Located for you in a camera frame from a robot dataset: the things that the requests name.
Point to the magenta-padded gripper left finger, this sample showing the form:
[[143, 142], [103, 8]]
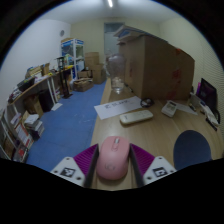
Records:
[[71, 171]]

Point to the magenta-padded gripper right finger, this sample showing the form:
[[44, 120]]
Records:
[[156, 170]]

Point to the pink computer mouse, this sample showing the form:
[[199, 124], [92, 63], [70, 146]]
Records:
[[112, 160]]

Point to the round dark blue mouse pad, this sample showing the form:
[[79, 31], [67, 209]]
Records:
[[192, 150]]

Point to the white remote control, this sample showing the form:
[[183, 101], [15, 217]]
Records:
[[136, 117]]

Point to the plain white paper sheet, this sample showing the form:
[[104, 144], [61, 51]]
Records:
[[186, 109]]

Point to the black marker pen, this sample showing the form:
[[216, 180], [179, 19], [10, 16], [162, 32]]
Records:
[[211, 124]]

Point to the white printed paper sheet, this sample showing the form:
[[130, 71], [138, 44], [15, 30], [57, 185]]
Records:
[[115, 107]]

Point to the white open notebook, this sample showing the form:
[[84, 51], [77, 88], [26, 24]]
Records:
[[210, 115]]

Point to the open cardboard box on floor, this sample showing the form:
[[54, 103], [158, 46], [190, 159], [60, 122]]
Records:
[[82, 85]]

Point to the black monitor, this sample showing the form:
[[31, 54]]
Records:
[[207, 93]]

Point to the black floor stand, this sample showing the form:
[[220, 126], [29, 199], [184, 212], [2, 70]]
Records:
[[64, 78]]

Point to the long white side desk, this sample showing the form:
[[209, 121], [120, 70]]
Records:
[[33, 85]]

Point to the large cardboard box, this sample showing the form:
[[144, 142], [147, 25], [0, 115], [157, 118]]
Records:
[[156, 68]]

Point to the clear plastic jar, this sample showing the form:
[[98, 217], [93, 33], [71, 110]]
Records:
[[117, 71]]

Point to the stack of cardboard boxes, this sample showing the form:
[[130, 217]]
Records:
[[95, 66]]

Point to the blue and white shelf unit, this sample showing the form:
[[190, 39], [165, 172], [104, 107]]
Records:
[[71, 55]]

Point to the grey door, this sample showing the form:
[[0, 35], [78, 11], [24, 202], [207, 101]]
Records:
[[111, 38]]

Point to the ceiling light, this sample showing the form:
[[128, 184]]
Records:
[[110, 3]]

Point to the round wall clock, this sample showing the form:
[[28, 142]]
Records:
[[62, 33]]

